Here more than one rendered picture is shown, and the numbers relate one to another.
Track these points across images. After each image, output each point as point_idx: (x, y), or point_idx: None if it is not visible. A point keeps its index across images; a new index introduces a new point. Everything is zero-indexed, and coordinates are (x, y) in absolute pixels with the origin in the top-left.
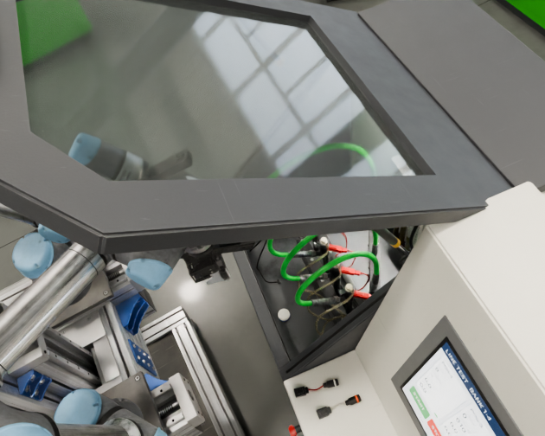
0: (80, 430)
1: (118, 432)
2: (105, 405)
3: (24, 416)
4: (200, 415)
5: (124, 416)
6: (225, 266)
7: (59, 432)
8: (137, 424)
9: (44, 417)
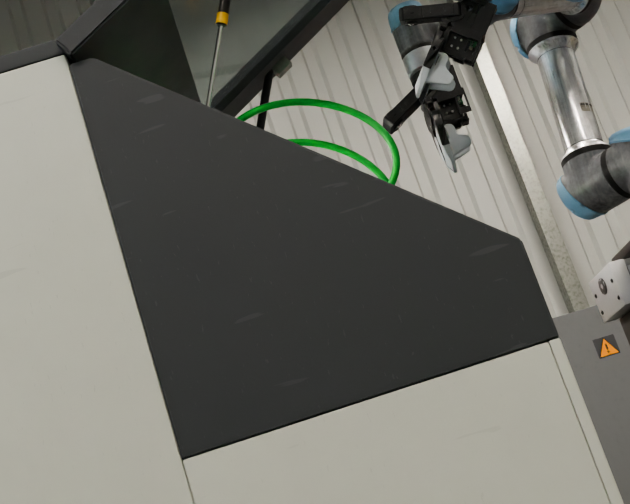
0: (547, 82)
1: (563, 136)
2: (612, 150)
3: (526, 22)
4: (596, 300)
5: (591, 162)
6: (427, 126)
7: (528, 53)
8: (566, 160)
9: (532, 40)
